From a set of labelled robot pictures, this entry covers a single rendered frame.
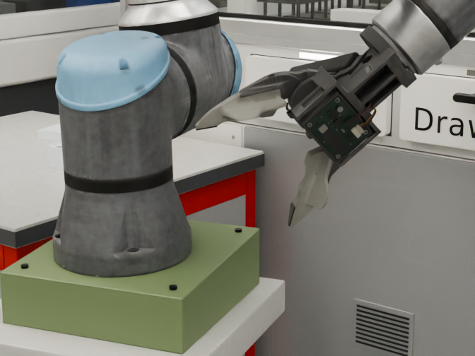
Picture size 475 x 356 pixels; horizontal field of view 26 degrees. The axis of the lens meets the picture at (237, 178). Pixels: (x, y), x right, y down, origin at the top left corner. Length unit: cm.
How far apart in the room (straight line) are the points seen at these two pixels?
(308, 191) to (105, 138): 22
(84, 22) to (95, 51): 140
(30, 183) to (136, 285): 65
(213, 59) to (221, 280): 25
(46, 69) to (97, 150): 135
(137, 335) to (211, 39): 34
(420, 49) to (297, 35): 80
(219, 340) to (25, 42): 139
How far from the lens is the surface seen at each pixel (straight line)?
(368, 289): 183
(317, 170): 107
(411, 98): 168
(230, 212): 182
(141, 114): 104
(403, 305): 180
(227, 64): 119
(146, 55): 104
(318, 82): 102
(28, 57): 235
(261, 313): 116
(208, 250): 113
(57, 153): 174
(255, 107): 102
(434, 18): 102
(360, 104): 100
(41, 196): 159
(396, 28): 102
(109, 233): 106
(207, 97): 115
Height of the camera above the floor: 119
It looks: 15 degrees down
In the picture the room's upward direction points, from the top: straight up
